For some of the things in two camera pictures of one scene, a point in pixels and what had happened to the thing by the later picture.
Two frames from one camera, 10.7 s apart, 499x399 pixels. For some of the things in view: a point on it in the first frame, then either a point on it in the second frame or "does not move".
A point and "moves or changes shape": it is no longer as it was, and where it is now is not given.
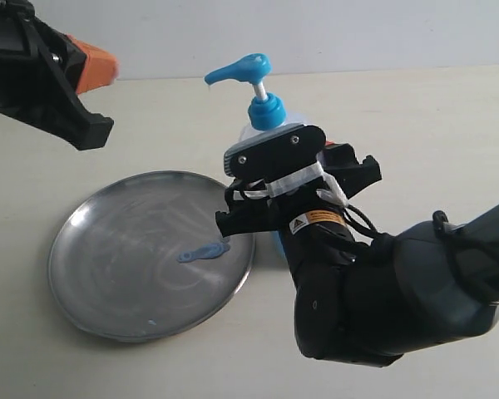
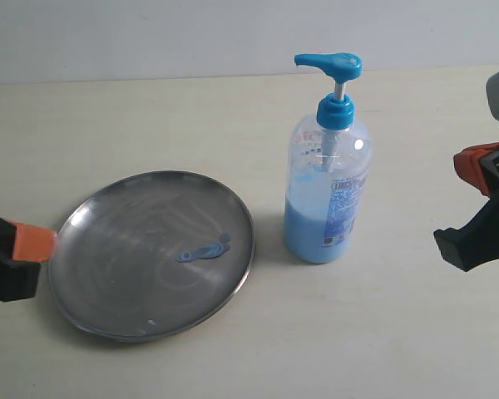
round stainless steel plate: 140,259 does not move
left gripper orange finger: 99,70 to 33,243
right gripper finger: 249,217 to 457,248
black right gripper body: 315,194 to 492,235
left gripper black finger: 84,130 to 20,281
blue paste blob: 207,252 does not move
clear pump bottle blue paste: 267,114 moves or changes shape
